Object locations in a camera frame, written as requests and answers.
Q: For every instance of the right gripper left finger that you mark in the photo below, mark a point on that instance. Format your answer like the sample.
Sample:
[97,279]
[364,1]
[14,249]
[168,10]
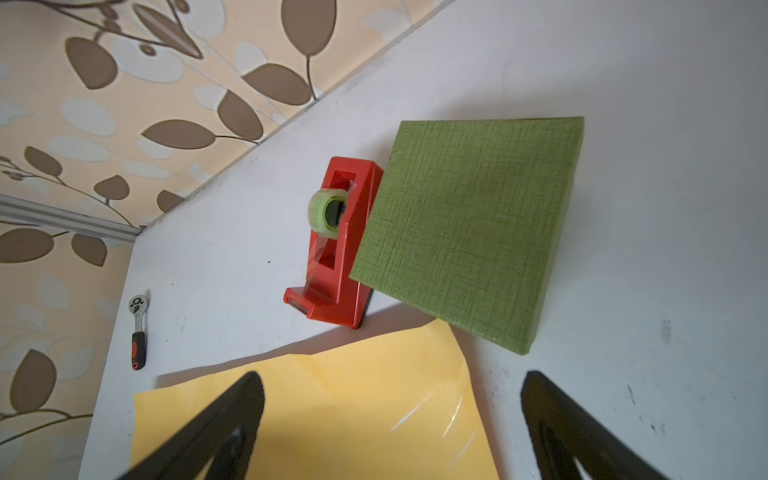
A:
[218,442]

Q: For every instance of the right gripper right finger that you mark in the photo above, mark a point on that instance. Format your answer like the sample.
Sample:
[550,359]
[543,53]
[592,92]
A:
[567,440]

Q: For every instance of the green gift box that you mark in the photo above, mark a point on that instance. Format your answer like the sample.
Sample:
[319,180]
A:
[467,220]

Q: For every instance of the red tape dispenser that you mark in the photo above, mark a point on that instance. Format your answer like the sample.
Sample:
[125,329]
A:
[337,214]

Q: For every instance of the red handled ratchet wrench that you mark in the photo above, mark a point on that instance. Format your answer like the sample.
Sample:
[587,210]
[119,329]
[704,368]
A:
[138,307]

